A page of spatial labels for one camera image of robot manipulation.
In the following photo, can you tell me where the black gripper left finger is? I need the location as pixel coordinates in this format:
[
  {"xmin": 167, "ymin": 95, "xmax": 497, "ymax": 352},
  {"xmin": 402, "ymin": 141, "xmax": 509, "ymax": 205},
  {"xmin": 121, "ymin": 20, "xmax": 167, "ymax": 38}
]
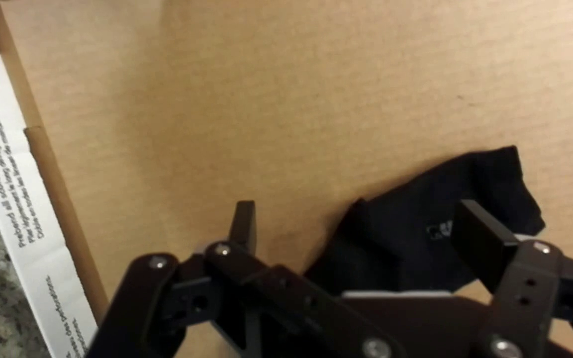
[{"xmin": 85, "ymin": 199, "xmax": 408, "ymax": 358}]

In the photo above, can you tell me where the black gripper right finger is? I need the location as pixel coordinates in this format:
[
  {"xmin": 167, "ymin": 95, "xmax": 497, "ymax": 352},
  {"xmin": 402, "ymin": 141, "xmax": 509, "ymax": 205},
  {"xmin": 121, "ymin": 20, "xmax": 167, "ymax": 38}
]
[{"xmin": 453, "ymin": 197, "xmax": 573, "ymax": 358}]

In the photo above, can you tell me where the black ankle sock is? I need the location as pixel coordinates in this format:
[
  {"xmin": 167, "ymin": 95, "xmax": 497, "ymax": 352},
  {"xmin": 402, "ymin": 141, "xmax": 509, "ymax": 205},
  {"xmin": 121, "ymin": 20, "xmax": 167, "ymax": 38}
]
[{"xmin": 304, "ymin": 145, "xmax": 547, "ymax": 296}]

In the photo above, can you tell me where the cardboard cover box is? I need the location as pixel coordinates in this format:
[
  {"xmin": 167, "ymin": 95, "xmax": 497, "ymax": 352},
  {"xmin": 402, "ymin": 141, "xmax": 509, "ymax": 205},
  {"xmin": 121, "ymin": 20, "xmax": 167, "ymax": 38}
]
[{"xmin": 0, "ymin": 0, "xmax": 573, "ymax": 358}]

